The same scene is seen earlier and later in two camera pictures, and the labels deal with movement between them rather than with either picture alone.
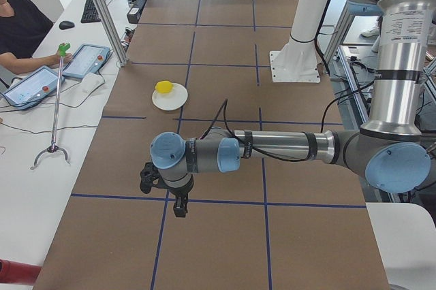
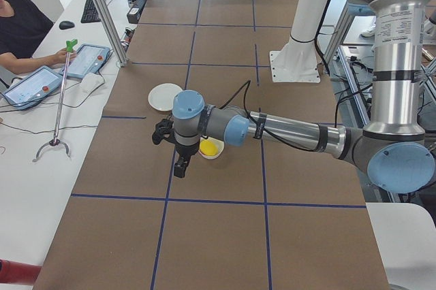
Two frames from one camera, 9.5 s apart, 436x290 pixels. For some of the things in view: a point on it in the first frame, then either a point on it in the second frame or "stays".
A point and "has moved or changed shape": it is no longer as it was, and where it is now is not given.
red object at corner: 16,272 stays
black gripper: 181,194 → 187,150
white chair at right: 405,236 stays
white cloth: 90,82 stays
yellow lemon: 163,86 has moved or changed shape
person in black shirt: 24,24 stays
